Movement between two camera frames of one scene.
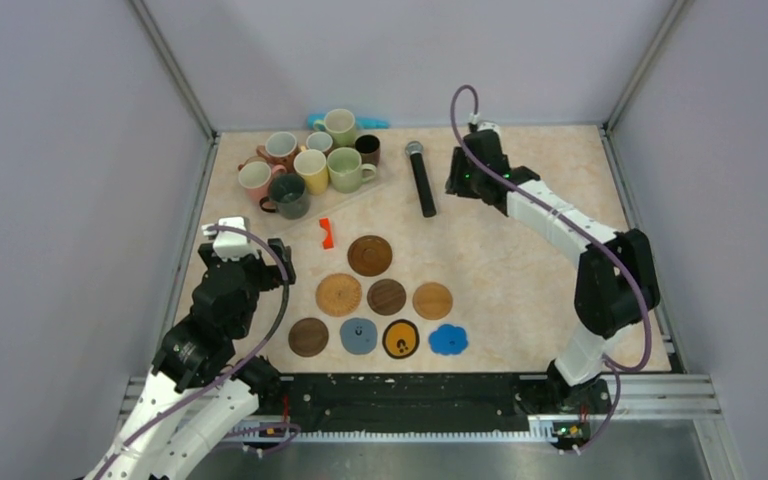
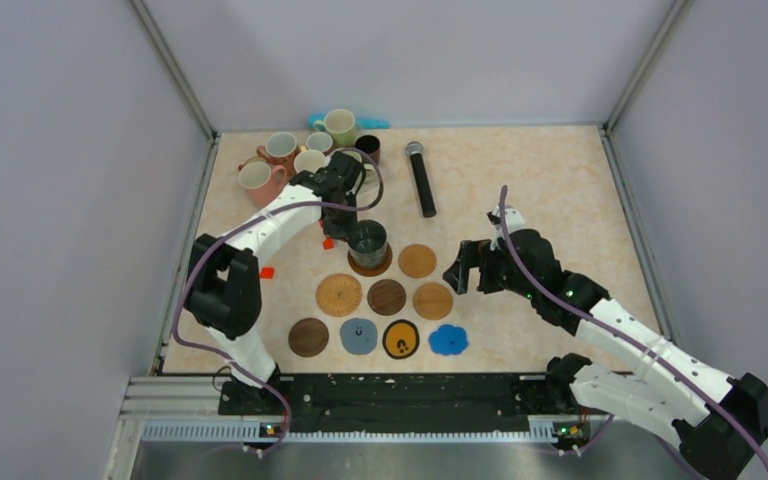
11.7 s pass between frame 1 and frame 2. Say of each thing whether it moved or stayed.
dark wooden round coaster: stayed
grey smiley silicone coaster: stayed
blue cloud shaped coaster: stayed
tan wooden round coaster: stayed
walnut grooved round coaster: stayed
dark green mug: moved
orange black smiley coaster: stayed
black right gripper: moved
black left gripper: moved
